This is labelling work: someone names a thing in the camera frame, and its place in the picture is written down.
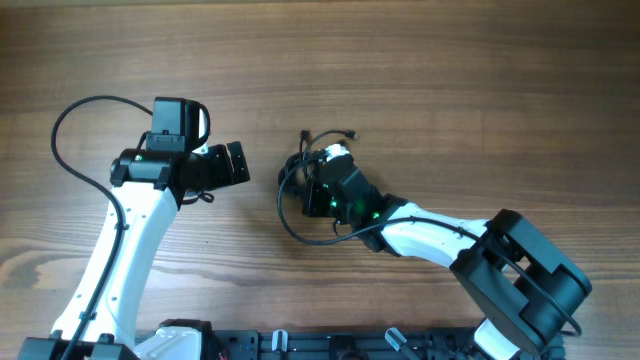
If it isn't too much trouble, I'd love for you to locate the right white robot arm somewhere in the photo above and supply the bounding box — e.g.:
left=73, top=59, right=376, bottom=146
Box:
left=311, top=154, right=592, bottom=359

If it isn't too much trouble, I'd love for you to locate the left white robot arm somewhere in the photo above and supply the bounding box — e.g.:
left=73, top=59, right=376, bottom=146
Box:
left=19, top=97, right=250, bottom=359

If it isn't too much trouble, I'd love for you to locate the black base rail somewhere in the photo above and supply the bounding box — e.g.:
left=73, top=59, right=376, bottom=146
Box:
left=215, top=327, right=488, bottom=360

